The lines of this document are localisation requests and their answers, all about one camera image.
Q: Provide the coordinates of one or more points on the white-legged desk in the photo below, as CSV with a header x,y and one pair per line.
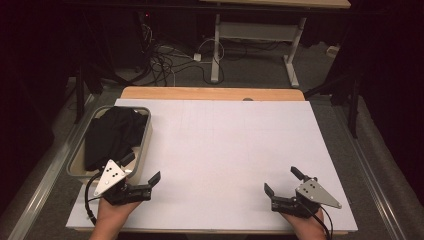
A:
x,y
216,50

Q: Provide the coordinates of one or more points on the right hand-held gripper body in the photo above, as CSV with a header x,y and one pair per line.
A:
x,y
316,194

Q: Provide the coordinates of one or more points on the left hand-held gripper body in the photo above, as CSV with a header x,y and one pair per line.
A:
x,y
108,178

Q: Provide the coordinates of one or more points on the grey table grommet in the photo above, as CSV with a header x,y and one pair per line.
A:
x,y
247,99

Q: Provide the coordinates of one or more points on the black knitted vest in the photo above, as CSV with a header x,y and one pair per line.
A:
x,y
113,136

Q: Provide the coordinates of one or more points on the metal floor rail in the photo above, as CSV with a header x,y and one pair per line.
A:
x,y
373,186
43,186

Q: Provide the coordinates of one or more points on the person's right hand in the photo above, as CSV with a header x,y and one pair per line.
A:
x,y
306,226

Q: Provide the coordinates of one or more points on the small white box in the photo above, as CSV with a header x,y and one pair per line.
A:
x,y
333,50

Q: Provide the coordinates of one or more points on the black metal stand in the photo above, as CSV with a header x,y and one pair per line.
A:
x,y
80,100
353,113

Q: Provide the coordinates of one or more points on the beige plastic basin grey rim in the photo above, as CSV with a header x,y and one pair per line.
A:
x,y
77,164

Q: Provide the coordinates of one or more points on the white power adapter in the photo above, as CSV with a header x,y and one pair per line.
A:
x,y
197,57

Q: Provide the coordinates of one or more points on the white board sheet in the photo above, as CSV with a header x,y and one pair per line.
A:
x,y
216,150

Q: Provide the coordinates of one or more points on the person's left hand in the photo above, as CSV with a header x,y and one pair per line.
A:
x,y
111,218

